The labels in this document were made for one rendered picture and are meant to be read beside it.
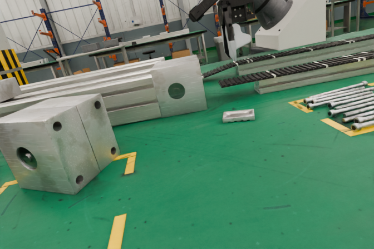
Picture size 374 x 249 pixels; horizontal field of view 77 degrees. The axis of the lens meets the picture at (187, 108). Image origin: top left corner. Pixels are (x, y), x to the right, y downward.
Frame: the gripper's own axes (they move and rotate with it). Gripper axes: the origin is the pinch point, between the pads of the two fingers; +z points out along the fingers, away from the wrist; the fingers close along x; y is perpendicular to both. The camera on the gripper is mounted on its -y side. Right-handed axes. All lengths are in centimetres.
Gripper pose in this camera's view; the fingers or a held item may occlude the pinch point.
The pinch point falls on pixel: (229, 56)
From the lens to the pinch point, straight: 68.0
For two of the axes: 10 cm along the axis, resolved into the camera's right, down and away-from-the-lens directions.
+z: 1.9, 9.2, 3.3
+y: 9.8, -1.9, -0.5
